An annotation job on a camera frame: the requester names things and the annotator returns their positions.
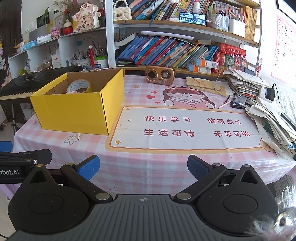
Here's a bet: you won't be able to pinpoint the yellow tape roll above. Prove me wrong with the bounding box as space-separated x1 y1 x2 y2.
66 79 92 93

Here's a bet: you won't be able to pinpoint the pink checkered tablecloth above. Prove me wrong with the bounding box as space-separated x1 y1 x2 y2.
14 76 295 194

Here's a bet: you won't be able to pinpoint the yellow cardboard box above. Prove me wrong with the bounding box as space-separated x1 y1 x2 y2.
30 68 125 135

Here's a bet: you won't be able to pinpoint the black phone on table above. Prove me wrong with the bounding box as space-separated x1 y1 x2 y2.
230 96 249 109

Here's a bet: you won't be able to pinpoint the black electronic keyboard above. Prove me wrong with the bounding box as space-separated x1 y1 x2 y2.
1 66 82 102

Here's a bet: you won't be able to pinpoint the brown paper envelopes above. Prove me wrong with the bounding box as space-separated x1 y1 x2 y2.
186 77 233 96

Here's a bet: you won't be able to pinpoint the stack of papers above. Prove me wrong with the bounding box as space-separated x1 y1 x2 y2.
223 68 295 160

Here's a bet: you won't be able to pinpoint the black power adapter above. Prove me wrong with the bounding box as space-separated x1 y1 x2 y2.
265 88 275 101

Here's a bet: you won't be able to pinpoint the orange white box lower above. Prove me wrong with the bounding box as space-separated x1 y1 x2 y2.
187 64 212 74

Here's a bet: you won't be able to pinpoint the orange white box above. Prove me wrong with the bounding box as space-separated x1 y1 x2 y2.
194 59 218 69
187 64 212 74

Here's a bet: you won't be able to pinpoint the brown retro radio speaker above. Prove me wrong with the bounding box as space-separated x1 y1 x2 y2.
145 65 175 86

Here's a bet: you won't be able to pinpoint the orange white box upper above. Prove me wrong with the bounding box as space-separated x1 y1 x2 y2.
194 59 218 69

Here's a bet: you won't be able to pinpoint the white pen holder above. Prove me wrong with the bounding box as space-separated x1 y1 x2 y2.
73 58 90 66

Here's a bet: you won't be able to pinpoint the green lid white jar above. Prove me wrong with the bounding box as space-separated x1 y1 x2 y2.
94 55 108 69

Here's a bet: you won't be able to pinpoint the red thick dictionary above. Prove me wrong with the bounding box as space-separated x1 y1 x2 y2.
215 42 246 57

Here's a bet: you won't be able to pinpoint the white bookshelf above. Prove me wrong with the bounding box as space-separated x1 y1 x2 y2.
6 2 260 78

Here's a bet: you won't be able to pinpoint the smartphone on shelf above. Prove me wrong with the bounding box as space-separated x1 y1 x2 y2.
179 12 207 26

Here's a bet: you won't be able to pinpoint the white quilted handbag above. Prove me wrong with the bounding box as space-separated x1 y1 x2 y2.
113 0 132 21

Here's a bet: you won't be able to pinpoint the white charging cable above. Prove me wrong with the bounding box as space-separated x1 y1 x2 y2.
206 21 265 98

